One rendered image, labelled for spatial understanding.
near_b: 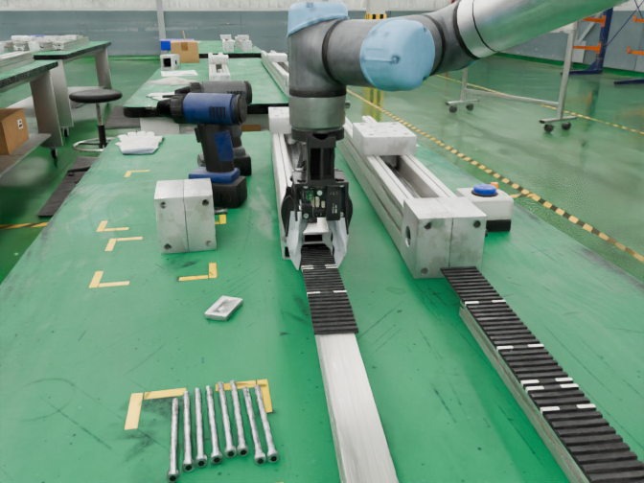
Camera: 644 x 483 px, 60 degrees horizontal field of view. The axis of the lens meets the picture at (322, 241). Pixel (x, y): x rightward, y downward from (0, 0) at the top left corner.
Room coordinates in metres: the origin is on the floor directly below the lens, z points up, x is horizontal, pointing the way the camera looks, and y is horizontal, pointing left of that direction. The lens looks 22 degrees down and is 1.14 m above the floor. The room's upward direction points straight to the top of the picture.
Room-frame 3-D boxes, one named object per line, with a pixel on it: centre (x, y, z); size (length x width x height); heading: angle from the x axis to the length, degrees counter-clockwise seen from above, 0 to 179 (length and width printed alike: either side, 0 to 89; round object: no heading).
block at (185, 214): (0.90, 0.22, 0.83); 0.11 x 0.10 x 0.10; 103
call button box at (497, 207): (0.97, -0.28, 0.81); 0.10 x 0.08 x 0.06; 96
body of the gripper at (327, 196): (0.74, 0.00, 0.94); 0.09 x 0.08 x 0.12; 6
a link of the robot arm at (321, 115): (0.75, 0.00, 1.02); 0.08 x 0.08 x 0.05
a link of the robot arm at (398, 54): (0.69, -0.08, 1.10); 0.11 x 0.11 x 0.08; 44
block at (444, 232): (0.80, -0.19, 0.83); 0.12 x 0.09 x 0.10; 96
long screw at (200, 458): (0.43, 0.12, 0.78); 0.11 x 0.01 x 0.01; 13
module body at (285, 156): (1.22, 0.05, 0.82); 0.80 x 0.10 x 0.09; 6
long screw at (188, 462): (0.42, 0.13, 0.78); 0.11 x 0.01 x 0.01; 14
